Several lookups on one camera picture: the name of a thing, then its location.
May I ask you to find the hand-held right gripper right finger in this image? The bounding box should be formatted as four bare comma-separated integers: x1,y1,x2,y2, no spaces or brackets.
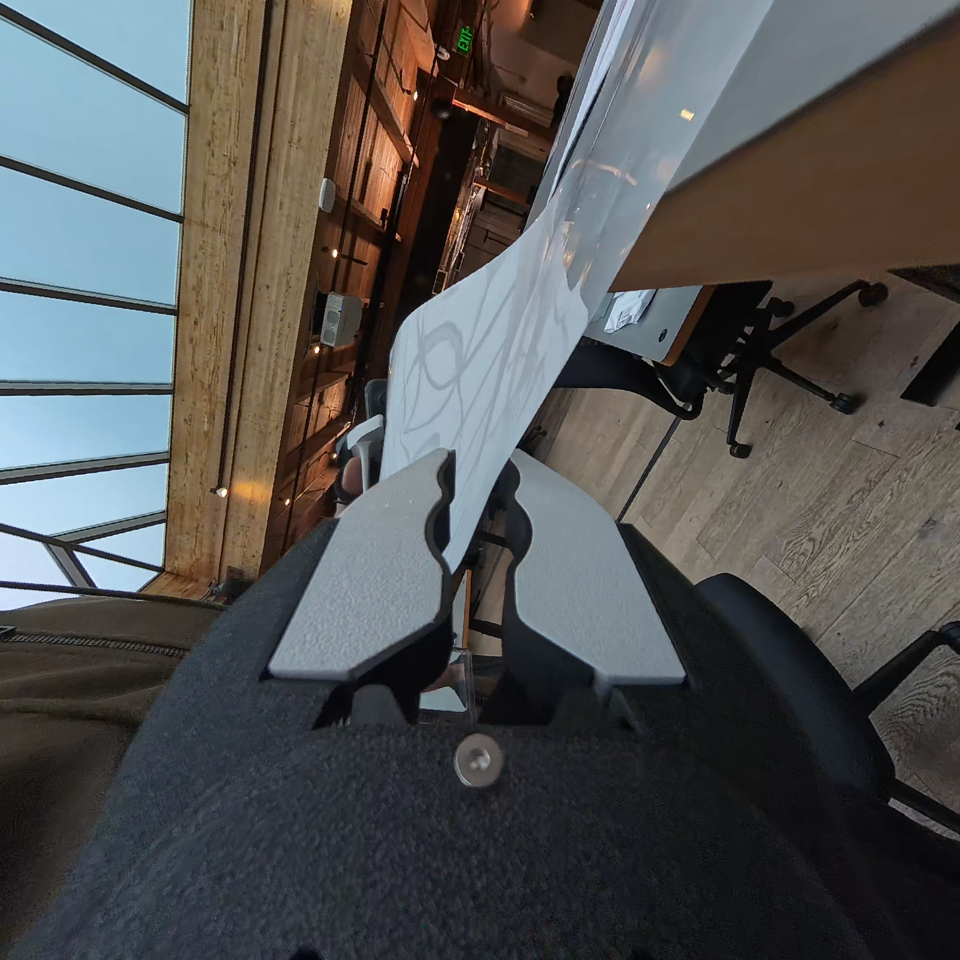
480,448,689,725

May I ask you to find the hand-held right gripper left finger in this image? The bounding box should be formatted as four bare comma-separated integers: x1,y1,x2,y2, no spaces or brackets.
266,448,460,725

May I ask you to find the white drawing paper sheet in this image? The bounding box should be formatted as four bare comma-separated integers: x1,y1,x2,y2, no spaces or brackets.
377,201,592,577

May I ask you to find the clear plastic sleeve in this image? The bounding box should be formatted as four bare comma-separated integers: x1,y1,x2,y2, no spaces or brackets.
416,0,755,717

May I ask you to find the grey desk with wooden edge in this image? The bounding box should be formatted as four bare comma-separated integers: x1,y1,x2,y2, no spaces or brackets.
583,283,719,371

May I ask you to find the black desk leg panel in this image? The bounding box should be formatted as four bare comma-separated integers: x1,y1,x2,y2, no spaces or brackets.
887,264,960,409

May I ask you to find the black office chair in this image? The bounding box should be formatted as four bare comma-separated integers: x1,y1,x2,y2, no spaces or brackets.
553,279,891,461
692,572,960,847

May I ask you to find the white crumpled bag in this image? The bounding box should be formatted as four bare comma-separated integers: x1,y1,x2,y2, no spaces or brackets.
598,291,659,336

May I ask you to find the person's brown clothing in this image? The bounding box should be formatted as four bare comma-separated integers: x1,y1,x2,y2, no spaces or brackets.
0,594,230,960

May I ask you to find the skylight window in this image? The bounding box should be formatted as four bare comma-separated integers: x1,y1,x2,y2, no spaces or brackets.
0,0,193,612

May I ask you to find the white wall box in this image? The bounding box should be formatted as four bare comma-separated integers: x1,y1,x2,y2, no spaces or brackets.
320,290,367,349

